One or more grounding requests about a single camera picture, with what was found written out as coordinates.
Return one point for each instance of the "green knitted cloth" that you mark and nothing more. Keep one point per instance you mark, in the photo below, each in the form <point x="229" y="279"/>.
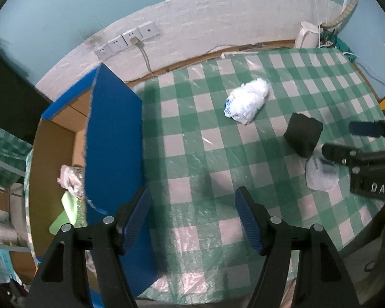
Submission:
<point x="80" y="207"/>

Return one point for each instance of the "light green towel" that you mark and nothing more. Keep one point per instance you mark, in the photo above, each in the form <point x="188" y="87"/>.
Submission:
<point x="65" y="212"/>

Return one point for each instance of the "black cloth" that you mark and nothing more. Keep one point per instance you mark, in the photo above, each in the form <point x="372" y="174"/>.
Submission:
<point x="303" y="134"/>

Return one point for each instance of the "pink cloth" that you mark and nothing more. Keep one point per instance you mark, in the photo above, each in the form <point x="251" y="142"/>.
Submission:
<point x="67" y="175"/>

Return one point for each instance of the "white single-hole wall socket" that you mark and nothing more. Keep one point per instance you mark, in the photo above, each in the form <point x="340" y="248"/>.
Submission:
<point x="149" y="29"/>

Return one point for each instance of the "green checked shelf cover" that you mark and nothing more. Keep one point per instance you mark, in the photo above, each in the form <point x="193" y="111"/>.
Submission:
<point x="6" y="147"/>

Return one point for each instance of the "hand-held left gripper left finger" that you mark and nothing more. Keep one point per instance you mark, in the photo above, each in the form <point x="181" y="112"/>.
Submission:
<point x="135" y="218"/>

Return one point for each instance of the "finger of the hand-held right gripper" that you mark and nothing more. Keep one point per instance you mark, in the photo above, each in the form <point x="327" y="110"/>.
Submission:
<point x="364" y="128"/>
<point x="340" y="153"/>

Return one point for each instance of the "green checked tablecloth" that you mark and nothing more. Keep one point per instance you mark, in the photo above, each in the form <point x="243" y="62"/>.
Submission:
<point x="211" y="118"/>

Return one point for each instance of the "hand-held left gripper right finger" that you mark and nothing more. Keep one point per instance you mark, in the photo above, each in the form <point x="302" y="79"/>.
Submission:
<point x="250" y="222"/>

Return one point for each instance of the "blue cardboard box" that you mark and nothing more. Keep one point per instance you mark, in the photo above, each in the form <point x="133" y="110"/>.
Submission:
<point x="115" y="134"/>

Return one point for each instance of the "white electric kettle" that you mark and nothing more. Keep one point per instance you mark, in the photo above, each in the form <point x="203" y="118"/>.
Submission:
<point x="308" y="35"/>

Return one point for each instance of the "black hanging jacket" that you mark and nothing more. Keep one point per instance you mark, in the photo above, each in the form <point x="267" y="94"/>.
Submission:
<point x="6" y="86"/>

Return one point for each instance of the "light blue cloth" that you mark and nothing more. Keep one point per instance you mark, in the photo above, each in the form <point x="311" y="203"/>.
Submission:
<point x="321" y="177"/>

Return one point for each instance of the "white plastic bag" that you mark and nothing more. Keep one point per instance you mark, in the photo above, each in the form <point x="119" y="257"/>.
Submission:
<point x="247" y="100"/>

